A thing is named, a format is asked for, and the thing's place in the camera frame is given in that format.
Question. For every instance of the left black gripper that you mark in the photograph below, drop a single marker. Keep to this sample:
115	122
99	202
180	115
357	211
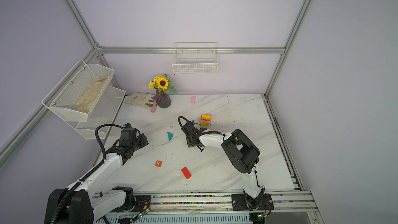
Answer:
142	139

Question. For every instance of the dark purple glass vase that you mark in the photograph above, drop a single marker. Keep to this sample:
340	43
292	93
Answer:
163	99

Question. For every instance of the white upper mesh shelf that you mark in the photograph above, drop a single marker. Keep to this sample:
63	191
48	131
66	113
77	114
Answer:
61	99

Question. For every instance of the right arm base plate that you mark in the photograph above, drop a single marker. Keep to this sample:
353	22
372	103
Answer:
243	202

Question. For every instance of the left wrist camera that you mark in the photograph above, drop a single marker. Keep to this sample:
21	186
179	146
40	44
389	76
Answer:
128	126

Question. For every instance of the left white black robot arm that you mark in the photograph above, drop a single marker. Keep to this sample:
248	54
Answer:
83	203

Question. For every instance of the sunflower bouquet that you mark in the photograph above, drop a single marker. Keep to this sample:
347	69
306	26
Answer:
162	84

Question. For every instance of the pink tube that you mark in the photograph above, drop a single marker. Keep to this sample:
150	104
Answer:
153	109

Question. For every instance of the white mesh shelf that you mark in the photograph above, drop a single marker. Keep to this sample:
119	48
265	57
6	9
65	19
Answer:
61	99
104	112

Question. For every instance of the orange ridged wood block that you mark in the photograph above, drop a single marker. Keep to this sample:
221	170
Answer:
206	117

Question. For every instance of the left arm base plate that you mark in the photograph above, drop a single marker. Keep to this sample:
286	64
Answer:
140	201

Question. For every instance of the orange letter cube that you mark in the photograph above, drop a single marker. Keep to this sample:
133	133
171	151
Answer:
158	164

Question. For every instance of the white cloth on table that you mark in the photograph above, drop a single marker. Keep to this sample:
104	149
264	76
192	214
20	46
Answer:
143	100

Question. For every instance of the aluminium front rail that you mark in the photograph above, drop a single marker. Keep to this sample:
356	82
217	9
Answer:
297	207

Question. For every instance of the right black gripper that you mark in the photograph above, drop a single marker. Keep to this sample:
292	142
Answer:
188	142

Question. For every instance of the red wood block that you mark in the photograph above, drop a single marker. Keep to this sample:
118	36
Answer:
186	173

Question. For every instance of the white lower mesh shelf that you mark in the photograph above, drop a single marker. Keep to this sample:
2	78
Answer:
104	112

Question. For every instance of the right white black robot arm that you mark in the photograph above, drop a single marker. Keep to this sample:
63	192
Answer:
243	155

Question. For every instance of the teal triangular wood block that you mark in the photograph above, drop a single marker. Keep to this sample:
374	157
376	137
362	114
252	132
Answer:
170	136

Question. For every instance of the pink wood block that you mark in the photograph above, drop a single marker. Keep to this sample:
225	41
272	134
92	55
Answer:
193	99

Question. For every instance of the white wire wall basket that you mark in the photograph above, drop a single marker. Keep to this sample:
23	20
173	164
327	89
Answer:
195	58

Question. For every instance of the beige cloth in shelf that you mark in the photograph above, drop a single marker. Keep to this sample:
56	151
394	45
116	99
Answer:
86	101

